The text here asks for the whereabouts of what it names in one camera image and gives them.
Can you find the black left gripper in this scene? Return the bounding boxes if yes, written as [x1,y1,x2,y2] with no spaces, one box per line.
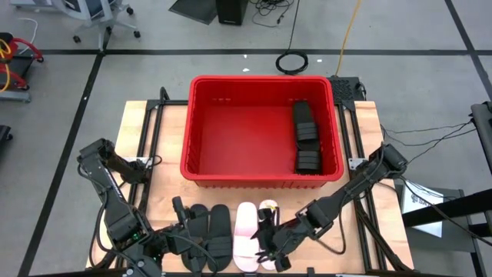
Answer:
[155,196,218,272]

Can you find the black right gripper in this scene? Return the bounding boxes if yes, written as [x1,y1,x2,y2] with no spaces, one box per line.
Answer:
[251,207,313,274]

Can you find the white slide sandal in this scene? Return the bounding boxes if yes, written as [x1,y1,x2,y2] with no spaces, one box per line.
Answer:
[258,199,281,271]
[232,202,261,273]

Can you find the black slide sandal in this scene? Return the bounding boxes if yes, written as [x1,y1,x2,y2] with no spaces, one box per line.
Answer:
[206,203,234,272]
[180,203,211,272]
[291,100,321,152]
[294,148,322,175]

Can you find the red plastic bin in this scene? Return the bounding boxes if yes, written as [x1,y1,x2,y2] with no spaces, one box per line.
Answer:
[179,75,345,189]

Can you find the white printed paper sheet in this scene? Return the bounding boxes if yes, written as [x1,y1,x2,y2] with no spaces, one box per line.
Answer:
[401,180,445,239]

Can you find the black metal beam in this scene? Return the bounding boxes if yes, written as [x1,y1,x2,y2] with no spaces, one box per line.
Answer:
[401,187,492,229]

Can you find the grey cabinet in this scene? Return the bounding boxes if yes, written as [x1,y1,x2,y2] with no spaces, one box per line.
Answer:
[394,183,480,255]

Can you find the grey office chair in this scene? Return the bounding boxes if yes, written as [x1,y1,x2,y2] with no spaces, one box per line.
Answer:
[57,0,141,51]

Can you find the black floor mat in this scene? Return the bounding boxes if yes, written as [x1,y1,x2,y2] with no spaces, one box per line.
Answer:
[168,0,218,25]

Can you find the black computer tower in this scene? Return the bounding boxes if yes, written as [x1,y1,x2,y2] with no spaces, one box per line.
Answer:
[214,0,250,27]

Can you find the red-framed cart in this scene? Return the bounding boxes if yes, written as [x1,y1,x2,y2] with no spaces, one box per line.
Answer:
[0,32,45,103]

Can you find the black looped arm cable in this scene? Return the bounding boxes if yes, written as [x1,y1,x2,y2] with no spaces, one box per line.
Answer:
[163,230,221,276]

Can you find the black table frame rails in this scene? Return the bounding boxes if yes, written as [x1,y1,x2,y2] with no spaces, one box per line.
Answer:
[86,86,190,270]
[333,98,414,272]

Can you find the black coiled floor cable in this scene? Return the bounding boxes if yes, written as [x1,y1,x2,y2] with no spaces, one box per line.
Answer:
[274,49,310,76]

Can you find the thin black cable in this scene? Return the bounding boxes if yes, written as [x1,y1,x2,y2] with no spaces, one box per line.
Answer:
[380,118,476,162]

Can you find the yellow cable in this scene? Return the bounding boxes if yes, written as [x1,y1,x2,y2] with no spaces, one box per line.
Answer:
[334,0,363,77]

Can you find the tangled black floor cables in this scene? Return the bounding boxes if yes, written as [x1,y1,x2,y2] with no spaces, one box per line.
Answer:
[248,0,297,28]

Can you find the white floor cable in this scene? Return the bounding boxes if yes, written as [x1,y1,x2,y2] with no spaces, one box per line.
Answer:
[15,17,39,55]

